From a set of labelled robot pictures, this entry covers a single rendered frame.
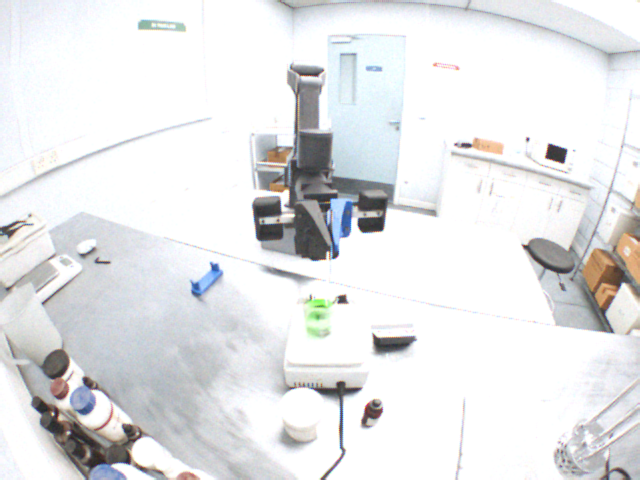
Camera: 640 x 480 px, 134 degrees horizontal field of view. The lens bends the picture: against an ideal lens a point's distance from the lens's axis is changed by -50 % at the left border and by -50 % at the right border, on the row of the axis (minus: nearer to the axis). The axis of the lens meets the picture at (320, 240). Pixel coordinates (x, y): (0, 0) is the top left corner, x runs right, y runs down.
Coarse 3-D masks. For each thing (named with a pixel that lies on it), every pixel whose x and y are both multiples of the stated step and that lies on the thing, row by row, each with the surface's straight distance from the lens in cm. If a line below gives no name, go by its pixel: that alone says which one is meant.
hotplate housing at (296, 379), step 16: (288, 336) 46; (288, 368) 42; (304, 368) 42; (320, 368) 41; (336, 368) 41; (352, 368) 42; (368, 368) 42; (304, 384) 45; (320, 384) 45; (336, 384) 44; (352, 384) 45
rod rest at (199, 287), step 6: (210, 264) 72; (216, 264) 70; (210, 270) 72; (216, 270) 72; (222, 270) 72; (204, 276) 71; (210, 276) 70; (216, 276) 70; (192, 282) 67; (198, 282) 66; (204, 282) 69; (210, 282) 69; (192, 288) 68; (198, 288) 67; (204, 288) 67; (198, 294) 67
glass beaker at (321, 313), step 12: (312, 288) 40; (324, 288) 41; (300, 300) 38; (336, 300) 38; (312, 312) 38; (324, 312) 37; (336, 312) 40; (312, 324) 39; (324, 324) 39; (312, 336) 42; (324, 336) 41
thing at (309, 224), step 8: (312, 200) 34; (296, 208) 34; (304, 208) 34; (312, 208) 33; (296, 216) 35; (304, 216) 35; (312, 216) 32; (320, 216) 32; (296, 224) 35; (304, 224) 35; (312, 224) 35; (320, 224) 32; (296, 232) 36; (304, 232) 36; (312, 232) 34; (320, 232) 31; (328, 232) 31; (304, 240) 37; (320, 240) 32; (328, 240) 30; (328, 248) 30
